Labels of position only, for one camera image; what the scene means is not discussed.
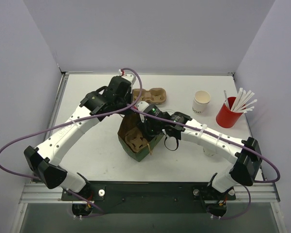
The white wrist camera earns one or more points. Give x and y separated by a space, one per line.
141 106
130 77

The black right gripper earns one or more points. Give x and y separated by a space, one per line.
148 128

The brown cardboard cup carrier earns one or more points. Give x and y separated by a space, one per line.
154 95

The red straw holder cup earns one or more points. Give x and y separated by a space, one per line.
226 118

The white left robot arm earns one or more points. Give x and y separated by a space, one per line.
45 159

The green paper bag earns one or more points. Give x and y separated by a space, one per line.
129 122

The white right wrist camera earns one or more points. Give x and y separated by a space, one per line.
141 106

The single brown cup carrier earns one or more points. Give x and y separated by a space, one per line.
135 140

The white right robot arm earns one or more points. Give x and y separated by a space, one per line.
244 164

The aluminium rail frame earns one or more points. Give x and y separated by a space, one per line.
100 145

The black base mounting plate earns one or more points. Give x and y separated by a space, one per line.
151 197

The white paper cup with text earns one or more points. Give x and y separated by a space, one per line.
209 152

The translucent plastic lid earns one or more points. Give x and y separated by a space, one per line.
169 111

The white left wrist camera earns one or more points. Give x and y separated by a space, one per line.
130 77

